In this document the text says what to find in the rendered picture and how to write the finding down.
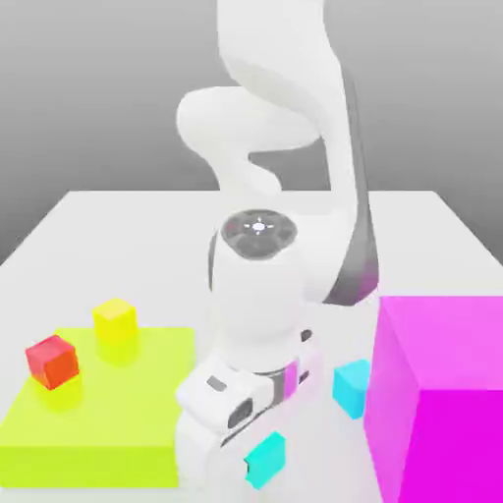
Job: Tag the large lime box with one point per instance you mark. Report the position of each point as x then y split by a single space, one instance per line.
106 416

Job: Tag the small cyan cube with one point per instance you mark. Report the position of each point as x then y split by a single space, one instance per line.
349 387

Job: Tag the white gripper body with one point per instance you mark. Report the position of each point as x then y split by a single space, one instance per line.
204 459

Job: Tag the large magenta box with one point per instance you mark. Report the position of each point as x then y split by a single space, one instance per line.
444 393

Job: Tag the small turquoise cube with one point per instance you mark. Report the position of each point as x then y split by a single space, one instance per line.
266 459

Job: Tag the small yellow cube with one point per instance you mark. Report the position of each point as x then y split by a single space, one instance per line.
114 320

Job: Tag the small red cube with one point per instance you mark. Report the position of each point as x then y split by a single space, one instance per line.
53 363

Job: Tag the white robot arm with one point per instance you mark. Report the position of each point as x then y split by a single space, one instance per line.
255 306

